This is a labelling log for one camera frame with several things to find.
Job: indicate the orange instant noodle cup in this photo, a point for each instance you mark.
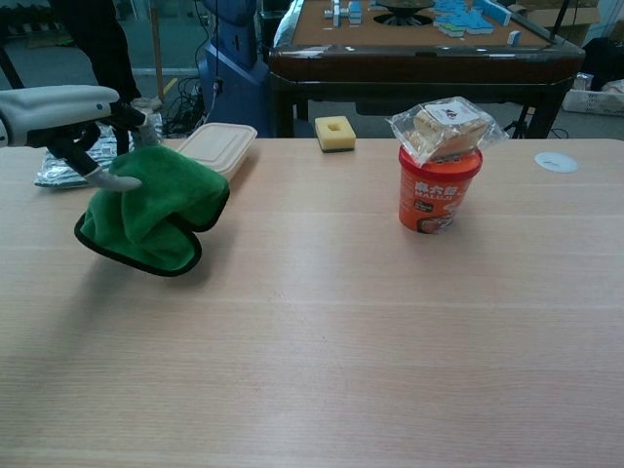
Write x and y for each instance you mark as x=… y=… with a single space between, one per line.
x=436 y=195

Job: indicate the dark wooden mahjong table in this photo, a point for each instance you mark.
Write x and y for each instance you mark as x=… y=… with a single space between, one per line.
x=419 y=68

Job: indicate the white plastic crate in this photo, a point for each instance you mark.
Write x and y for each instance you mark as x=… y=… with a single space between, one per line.
x=592 y=100

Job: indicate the black bowl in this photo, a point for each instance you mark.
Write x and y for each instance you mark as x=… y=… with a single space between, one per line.
x=404 y=7

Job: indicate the black bag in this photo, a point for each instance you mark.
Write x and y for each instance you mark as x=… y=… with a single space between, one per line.
x=604 y=63

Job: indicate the white sneaker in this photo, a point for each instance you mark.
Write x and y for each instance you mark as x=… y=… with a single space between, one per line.
x=146 y=103

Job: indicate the black tripod stand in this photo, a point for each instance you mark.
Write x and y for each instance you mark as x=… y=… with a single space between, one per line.
x=519 y=124

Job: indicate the beige lidded food container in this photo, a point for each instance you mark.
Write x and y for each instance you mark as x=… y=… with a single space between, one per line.
x=219 y=146

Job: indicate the packaged biscuit snack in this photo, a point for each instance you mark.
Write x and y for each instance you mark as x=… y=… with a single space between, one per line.
x=448 y=127

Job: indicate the striped bagged garment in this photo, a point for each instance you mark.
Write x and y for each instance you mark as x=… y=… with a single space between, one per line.
x=58 y=173

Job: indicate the blue white mahjong tile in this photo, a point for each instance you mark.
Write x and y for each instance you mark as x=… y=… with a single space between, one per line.
x=514 y=36

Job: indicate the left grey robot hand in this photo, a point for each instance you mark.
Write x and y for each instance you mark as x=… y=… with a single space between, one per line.
x=53 y=109

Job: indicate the yellow sponge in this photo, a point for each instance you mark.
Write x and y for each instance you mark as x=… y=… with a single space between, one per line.
x=335 y=132

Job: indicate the black trouser leg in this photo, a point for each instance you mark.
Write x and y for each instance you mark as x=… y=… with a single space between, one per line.
x=97 y=44

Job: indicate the wooden pole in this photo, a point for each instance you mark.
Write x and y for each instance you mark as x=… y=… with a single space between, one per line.
x=157 y=49

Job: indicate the green microfibre cloth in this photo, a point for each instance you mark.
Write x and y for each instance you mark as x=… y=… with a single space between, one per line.
x=146 y=219

